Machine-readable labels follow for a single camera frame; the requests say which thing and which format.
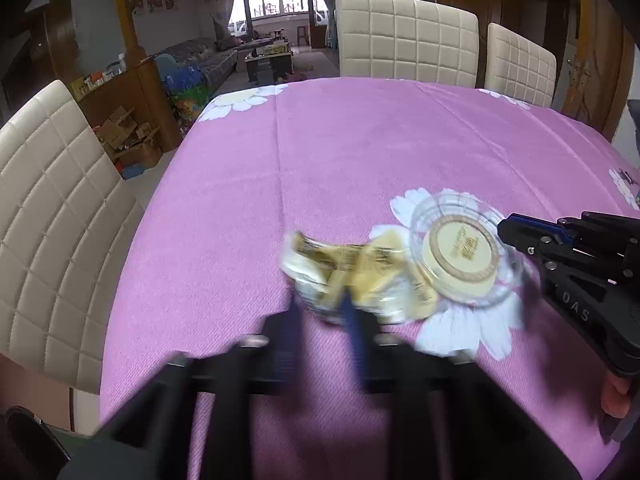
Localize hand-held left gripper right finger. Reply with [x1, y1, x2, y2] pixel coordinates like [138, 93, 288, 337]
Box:
[340, 295, 576, 480]

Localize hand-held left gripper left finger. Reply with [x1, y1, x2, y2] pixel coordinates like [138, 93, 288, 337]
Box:
[57, 300, 303, 480]

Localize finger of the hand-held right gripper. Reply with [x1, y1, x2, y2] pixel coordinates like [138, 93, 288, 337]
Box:
[557, 211, 640, 256]
[497, 214, 631, 281]

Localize clear round plastic container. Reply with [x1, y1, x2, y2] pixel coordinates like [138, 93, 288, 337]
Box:
[409, 189, 531, 308]

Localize gold foil wrapper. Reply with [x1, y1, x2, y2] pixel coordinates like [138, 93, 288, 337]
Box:
[280, 227, 441, 326]

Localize black trash bin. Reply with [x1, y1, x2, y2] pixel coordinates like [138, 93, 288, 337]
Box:
[0, 405, 72, 480]

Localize person's right hand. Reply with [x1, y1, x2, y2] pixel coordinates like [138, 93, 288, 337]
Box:
[600, 372, 632, 419]

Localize wooden door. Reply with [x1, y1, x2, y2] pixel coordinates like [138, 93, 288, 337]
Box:
[560, 0, 632, 141]

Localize cream quilted dining chair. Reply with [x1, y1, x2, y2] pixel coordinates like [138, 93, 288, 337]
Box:
[335, 0, 480, 90]
[484, 22, 557, 109]
[0, 80, 146, 396]

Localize pink flowered tablecloth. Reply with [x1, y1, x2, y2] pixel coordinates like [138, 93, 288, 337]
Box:
[97, 77, 640, 480]

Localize cardboard boxes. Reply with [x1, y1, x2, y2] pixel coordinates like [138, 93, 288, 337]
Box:
[92, 105, 163, 177]

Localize colourful printed bag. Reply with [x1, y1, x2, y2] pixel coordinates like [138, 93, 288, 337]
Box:
[165, 62, 217, 131]

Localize coffee table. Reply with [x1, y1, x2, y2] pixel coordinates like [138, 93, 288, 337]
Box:
[244, 42, 293, 83]

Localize grey sofa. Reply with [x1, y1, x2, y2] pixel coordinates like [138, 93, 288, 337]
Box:
[155, 35, 261, 92]

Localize wooden pillar cabinet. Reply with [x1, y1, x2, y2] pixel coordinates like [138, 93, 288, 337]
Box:
[75, 0, 183, 151]

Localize wall pictures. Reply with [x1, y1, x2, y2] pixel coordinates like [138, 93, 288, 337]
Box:
[127, 0, 178, 13]

